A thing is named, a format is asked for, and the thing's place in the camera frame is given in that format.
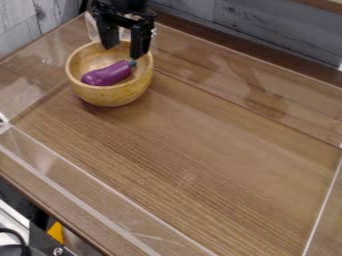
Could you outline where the black cable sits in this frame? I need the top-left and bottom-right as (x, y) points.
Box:
(0, 227), (32, 256)

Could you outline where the clear acrylic tray wall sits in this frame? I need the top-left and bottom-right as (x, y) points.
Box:
(0, 18), (342, 256)

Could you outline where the brown wooden bowl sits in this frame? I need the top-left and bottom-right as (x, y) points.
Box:
(66, 40), (154, 107)

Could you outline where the black device with yellow sticker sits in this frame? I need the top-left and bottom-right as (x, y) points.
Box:
(28, 223), (78, 256)

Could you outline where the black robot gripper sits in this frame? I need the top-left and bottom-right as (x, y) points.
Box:
(92, 0), (156, 60)

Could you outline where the purple toy eggplant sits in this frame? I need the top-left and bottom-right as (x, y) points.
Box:
(82, 60), (138, 86)

